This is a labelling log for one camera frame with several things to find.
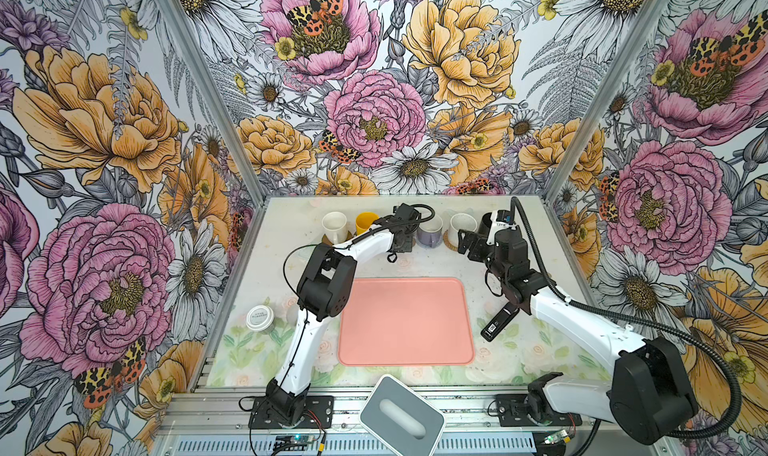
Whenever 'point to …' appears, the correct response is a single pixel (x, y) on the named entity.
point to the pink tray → (408, 321)
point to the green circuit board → (295, 439)
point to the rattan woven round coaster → (446, 241)
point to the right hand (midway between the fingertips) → (472, 242)
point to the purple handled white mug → (430, 231)
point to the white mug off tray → (335, 226)
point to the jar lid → (259, 318)
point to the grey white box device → (401, 419)
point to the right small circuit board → (554, 438)
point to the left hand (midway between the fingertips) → (397, 248)
